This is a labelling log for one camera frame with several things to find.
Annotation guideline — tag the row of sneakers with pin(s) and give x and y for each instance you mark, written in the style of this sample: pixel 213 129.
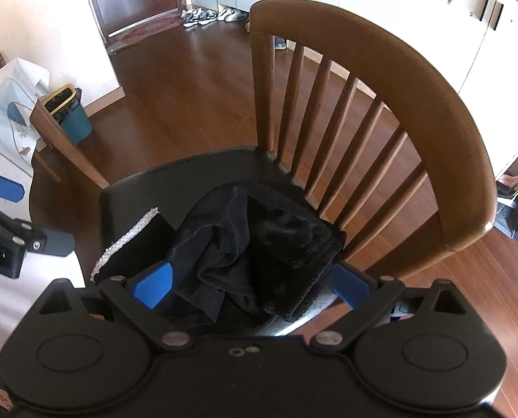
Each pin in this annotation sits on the row of sneakers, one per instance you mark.
pixel 211 16

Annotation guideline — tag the white refrigerator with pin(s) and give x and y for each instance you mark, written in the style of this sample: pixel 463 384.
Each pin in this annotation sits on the white refrigerator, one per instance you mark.
pixel 416 30

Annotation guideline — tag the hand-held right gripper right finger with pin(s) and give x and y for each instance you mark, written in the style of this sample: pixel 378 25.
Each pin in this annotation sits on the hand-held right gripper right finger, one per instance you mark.
pixel 350 287

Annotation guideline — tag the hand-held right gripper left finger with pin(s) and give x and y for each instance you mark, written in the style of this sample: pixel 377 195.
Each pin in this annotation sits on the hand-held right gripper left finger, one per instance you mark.
pixel 152 287

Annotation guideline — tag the red doormat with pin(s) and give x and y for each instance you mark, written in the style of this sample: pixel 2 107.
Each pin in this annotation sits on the red doormat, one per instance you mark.
pixel 148 28

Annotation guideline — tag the black fleece garment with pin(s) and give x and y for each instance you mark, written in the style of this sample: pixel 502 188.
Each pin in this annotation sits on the black fleece garment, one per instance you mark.
pixel 250 244

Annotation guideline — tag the teal trash bin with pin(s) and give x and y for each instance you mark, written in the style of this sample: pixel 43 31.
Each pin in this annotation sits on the teal trash bin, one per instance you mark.
pixel 77 124

